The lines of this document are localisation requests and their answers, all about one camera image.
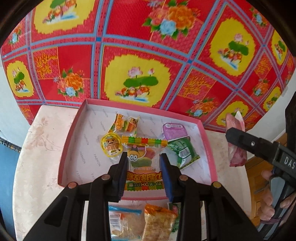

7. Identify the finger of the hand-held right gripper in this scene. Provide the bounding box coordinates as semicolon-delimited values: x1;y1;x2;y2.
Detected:
225;127;279;163

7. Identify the yellow cartoon snack packet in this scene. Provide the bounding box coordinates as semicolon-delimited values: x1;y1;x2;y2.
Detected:
100;133;123;158

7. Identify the purple candy tin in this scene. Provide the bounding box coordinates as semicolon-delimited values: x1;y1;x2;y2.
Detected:
162;123;188;141

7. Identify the clear burger gummy packet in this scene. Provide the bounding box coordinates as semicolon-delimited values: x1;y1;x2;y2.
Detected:
121;136;168;192

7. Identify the pink cardboard box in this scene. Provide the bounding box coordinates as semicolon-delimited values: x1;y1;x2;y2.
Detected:
57;98;218;201

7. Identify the clear blue-edged snack packet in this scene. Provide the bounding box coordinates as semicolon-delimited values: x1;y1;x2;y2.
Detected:
109;204;142;241

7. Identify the pink spouted drink pouch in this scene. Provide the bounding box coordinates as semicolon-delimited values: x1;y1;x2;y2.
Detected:
225;111;248;167

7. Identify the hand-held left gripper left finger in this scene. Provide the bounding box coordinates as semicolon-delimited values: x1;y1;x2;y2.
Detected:
23;152;129;241

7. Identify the green pea snack packet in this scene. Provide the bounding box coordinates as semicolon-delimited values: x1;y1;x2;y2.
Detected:
167;202;183;217
167;137;200;169

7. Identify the clear bead gummy packet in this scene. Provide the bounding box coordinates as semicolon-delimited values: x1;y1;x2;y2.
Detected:
109;113;141;135

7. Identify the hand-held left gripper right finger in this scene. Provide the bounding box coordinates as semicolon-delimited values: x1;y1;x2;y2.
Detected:
159;153;269;241

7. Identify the orange rice cracker packet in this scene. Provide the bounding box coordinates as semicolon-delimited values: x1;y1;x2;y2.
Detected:
142;204;178;241

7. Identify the red floral wall sheet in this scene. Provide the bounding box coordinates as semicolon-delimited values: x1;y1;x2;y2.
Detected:
0;0;296;133

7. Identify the person's right hand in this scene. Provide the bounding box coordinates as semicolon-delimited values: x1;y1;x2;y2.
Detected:
257;170;277;222

